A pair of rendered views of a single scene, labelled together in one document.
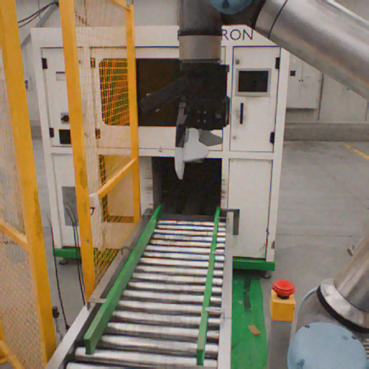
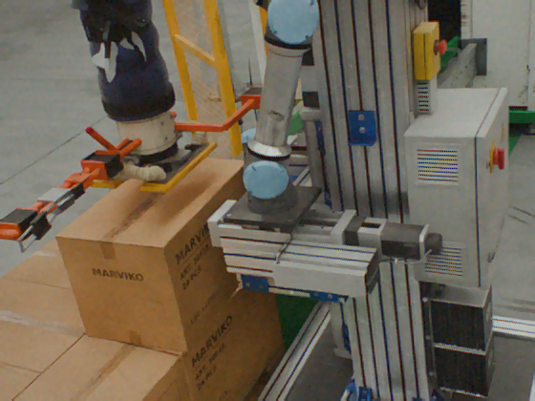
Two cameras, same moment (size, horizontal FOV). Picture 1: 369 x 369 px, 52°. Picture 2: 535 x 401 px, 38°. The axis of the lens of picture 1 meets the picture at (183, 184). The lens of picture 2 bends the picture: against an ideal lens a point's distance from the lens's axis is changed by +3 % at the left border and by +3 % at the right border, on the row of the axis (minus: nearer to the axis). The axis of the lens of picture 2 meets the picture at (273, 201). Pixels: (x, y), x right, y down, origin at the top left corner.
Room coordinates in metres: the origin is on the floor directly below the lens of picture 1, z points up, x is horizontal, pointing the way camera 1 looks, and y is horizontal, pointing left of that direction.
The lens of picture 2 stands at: (-1.77, -1.01, 2.04)
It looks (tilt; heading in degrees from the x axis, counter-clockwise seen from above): 27 degrees down; 25
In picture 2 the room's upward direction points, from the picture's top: 10 degrees counter-clockwise
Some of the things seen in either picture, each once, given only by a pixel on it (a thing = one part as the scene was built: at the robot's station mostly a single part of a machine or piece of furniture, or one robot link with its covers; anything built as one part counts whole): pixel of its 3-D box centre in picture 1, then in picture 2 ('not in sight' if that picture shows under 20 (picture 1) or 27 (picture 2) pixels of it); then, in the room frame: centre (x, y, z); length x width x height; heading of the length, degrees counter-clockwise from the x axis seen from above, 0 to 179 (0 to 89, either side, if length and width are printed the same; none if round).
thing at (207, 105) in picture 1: (203, 97); not in sight; (0.71, -0.04, 1.63); 0.09 x 0.08 x 0.12; 73
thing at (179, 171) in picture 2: not in sight; (179, 161); (0.17, 0.20, 1.08); 0.34 x 0.10 x 0.05; 176
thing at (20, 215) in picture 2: not in sight; (19, 223); (-0.43, 0.34, 1.18); 0.08 x 0.07 x 0.05; 176
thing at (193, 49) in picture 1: (200, 50); not in sight; (0.71, -0.03, 1.71); 0.08 x 0.08 x 0.05
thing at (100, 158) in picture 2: not in sight; (101, 164); (-0.08, 0.31, 1.18); 0.10 x 0.08 x 0.06; 86
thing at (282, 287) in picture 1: (283, 290); not in sight; (1.03, -0.31, 1.02); 0.07 x 0.07 x 0.04
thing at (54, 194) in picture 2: not in sight; (55, 200); (-0.29, 0.32, 1.17); 0.07 x 0.07 x 0.04; 86
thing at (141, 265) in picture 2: not in sight; (170, 244); (0.17, 0.31, 0.74); 0.60 x 0.40 x 0.40; 177
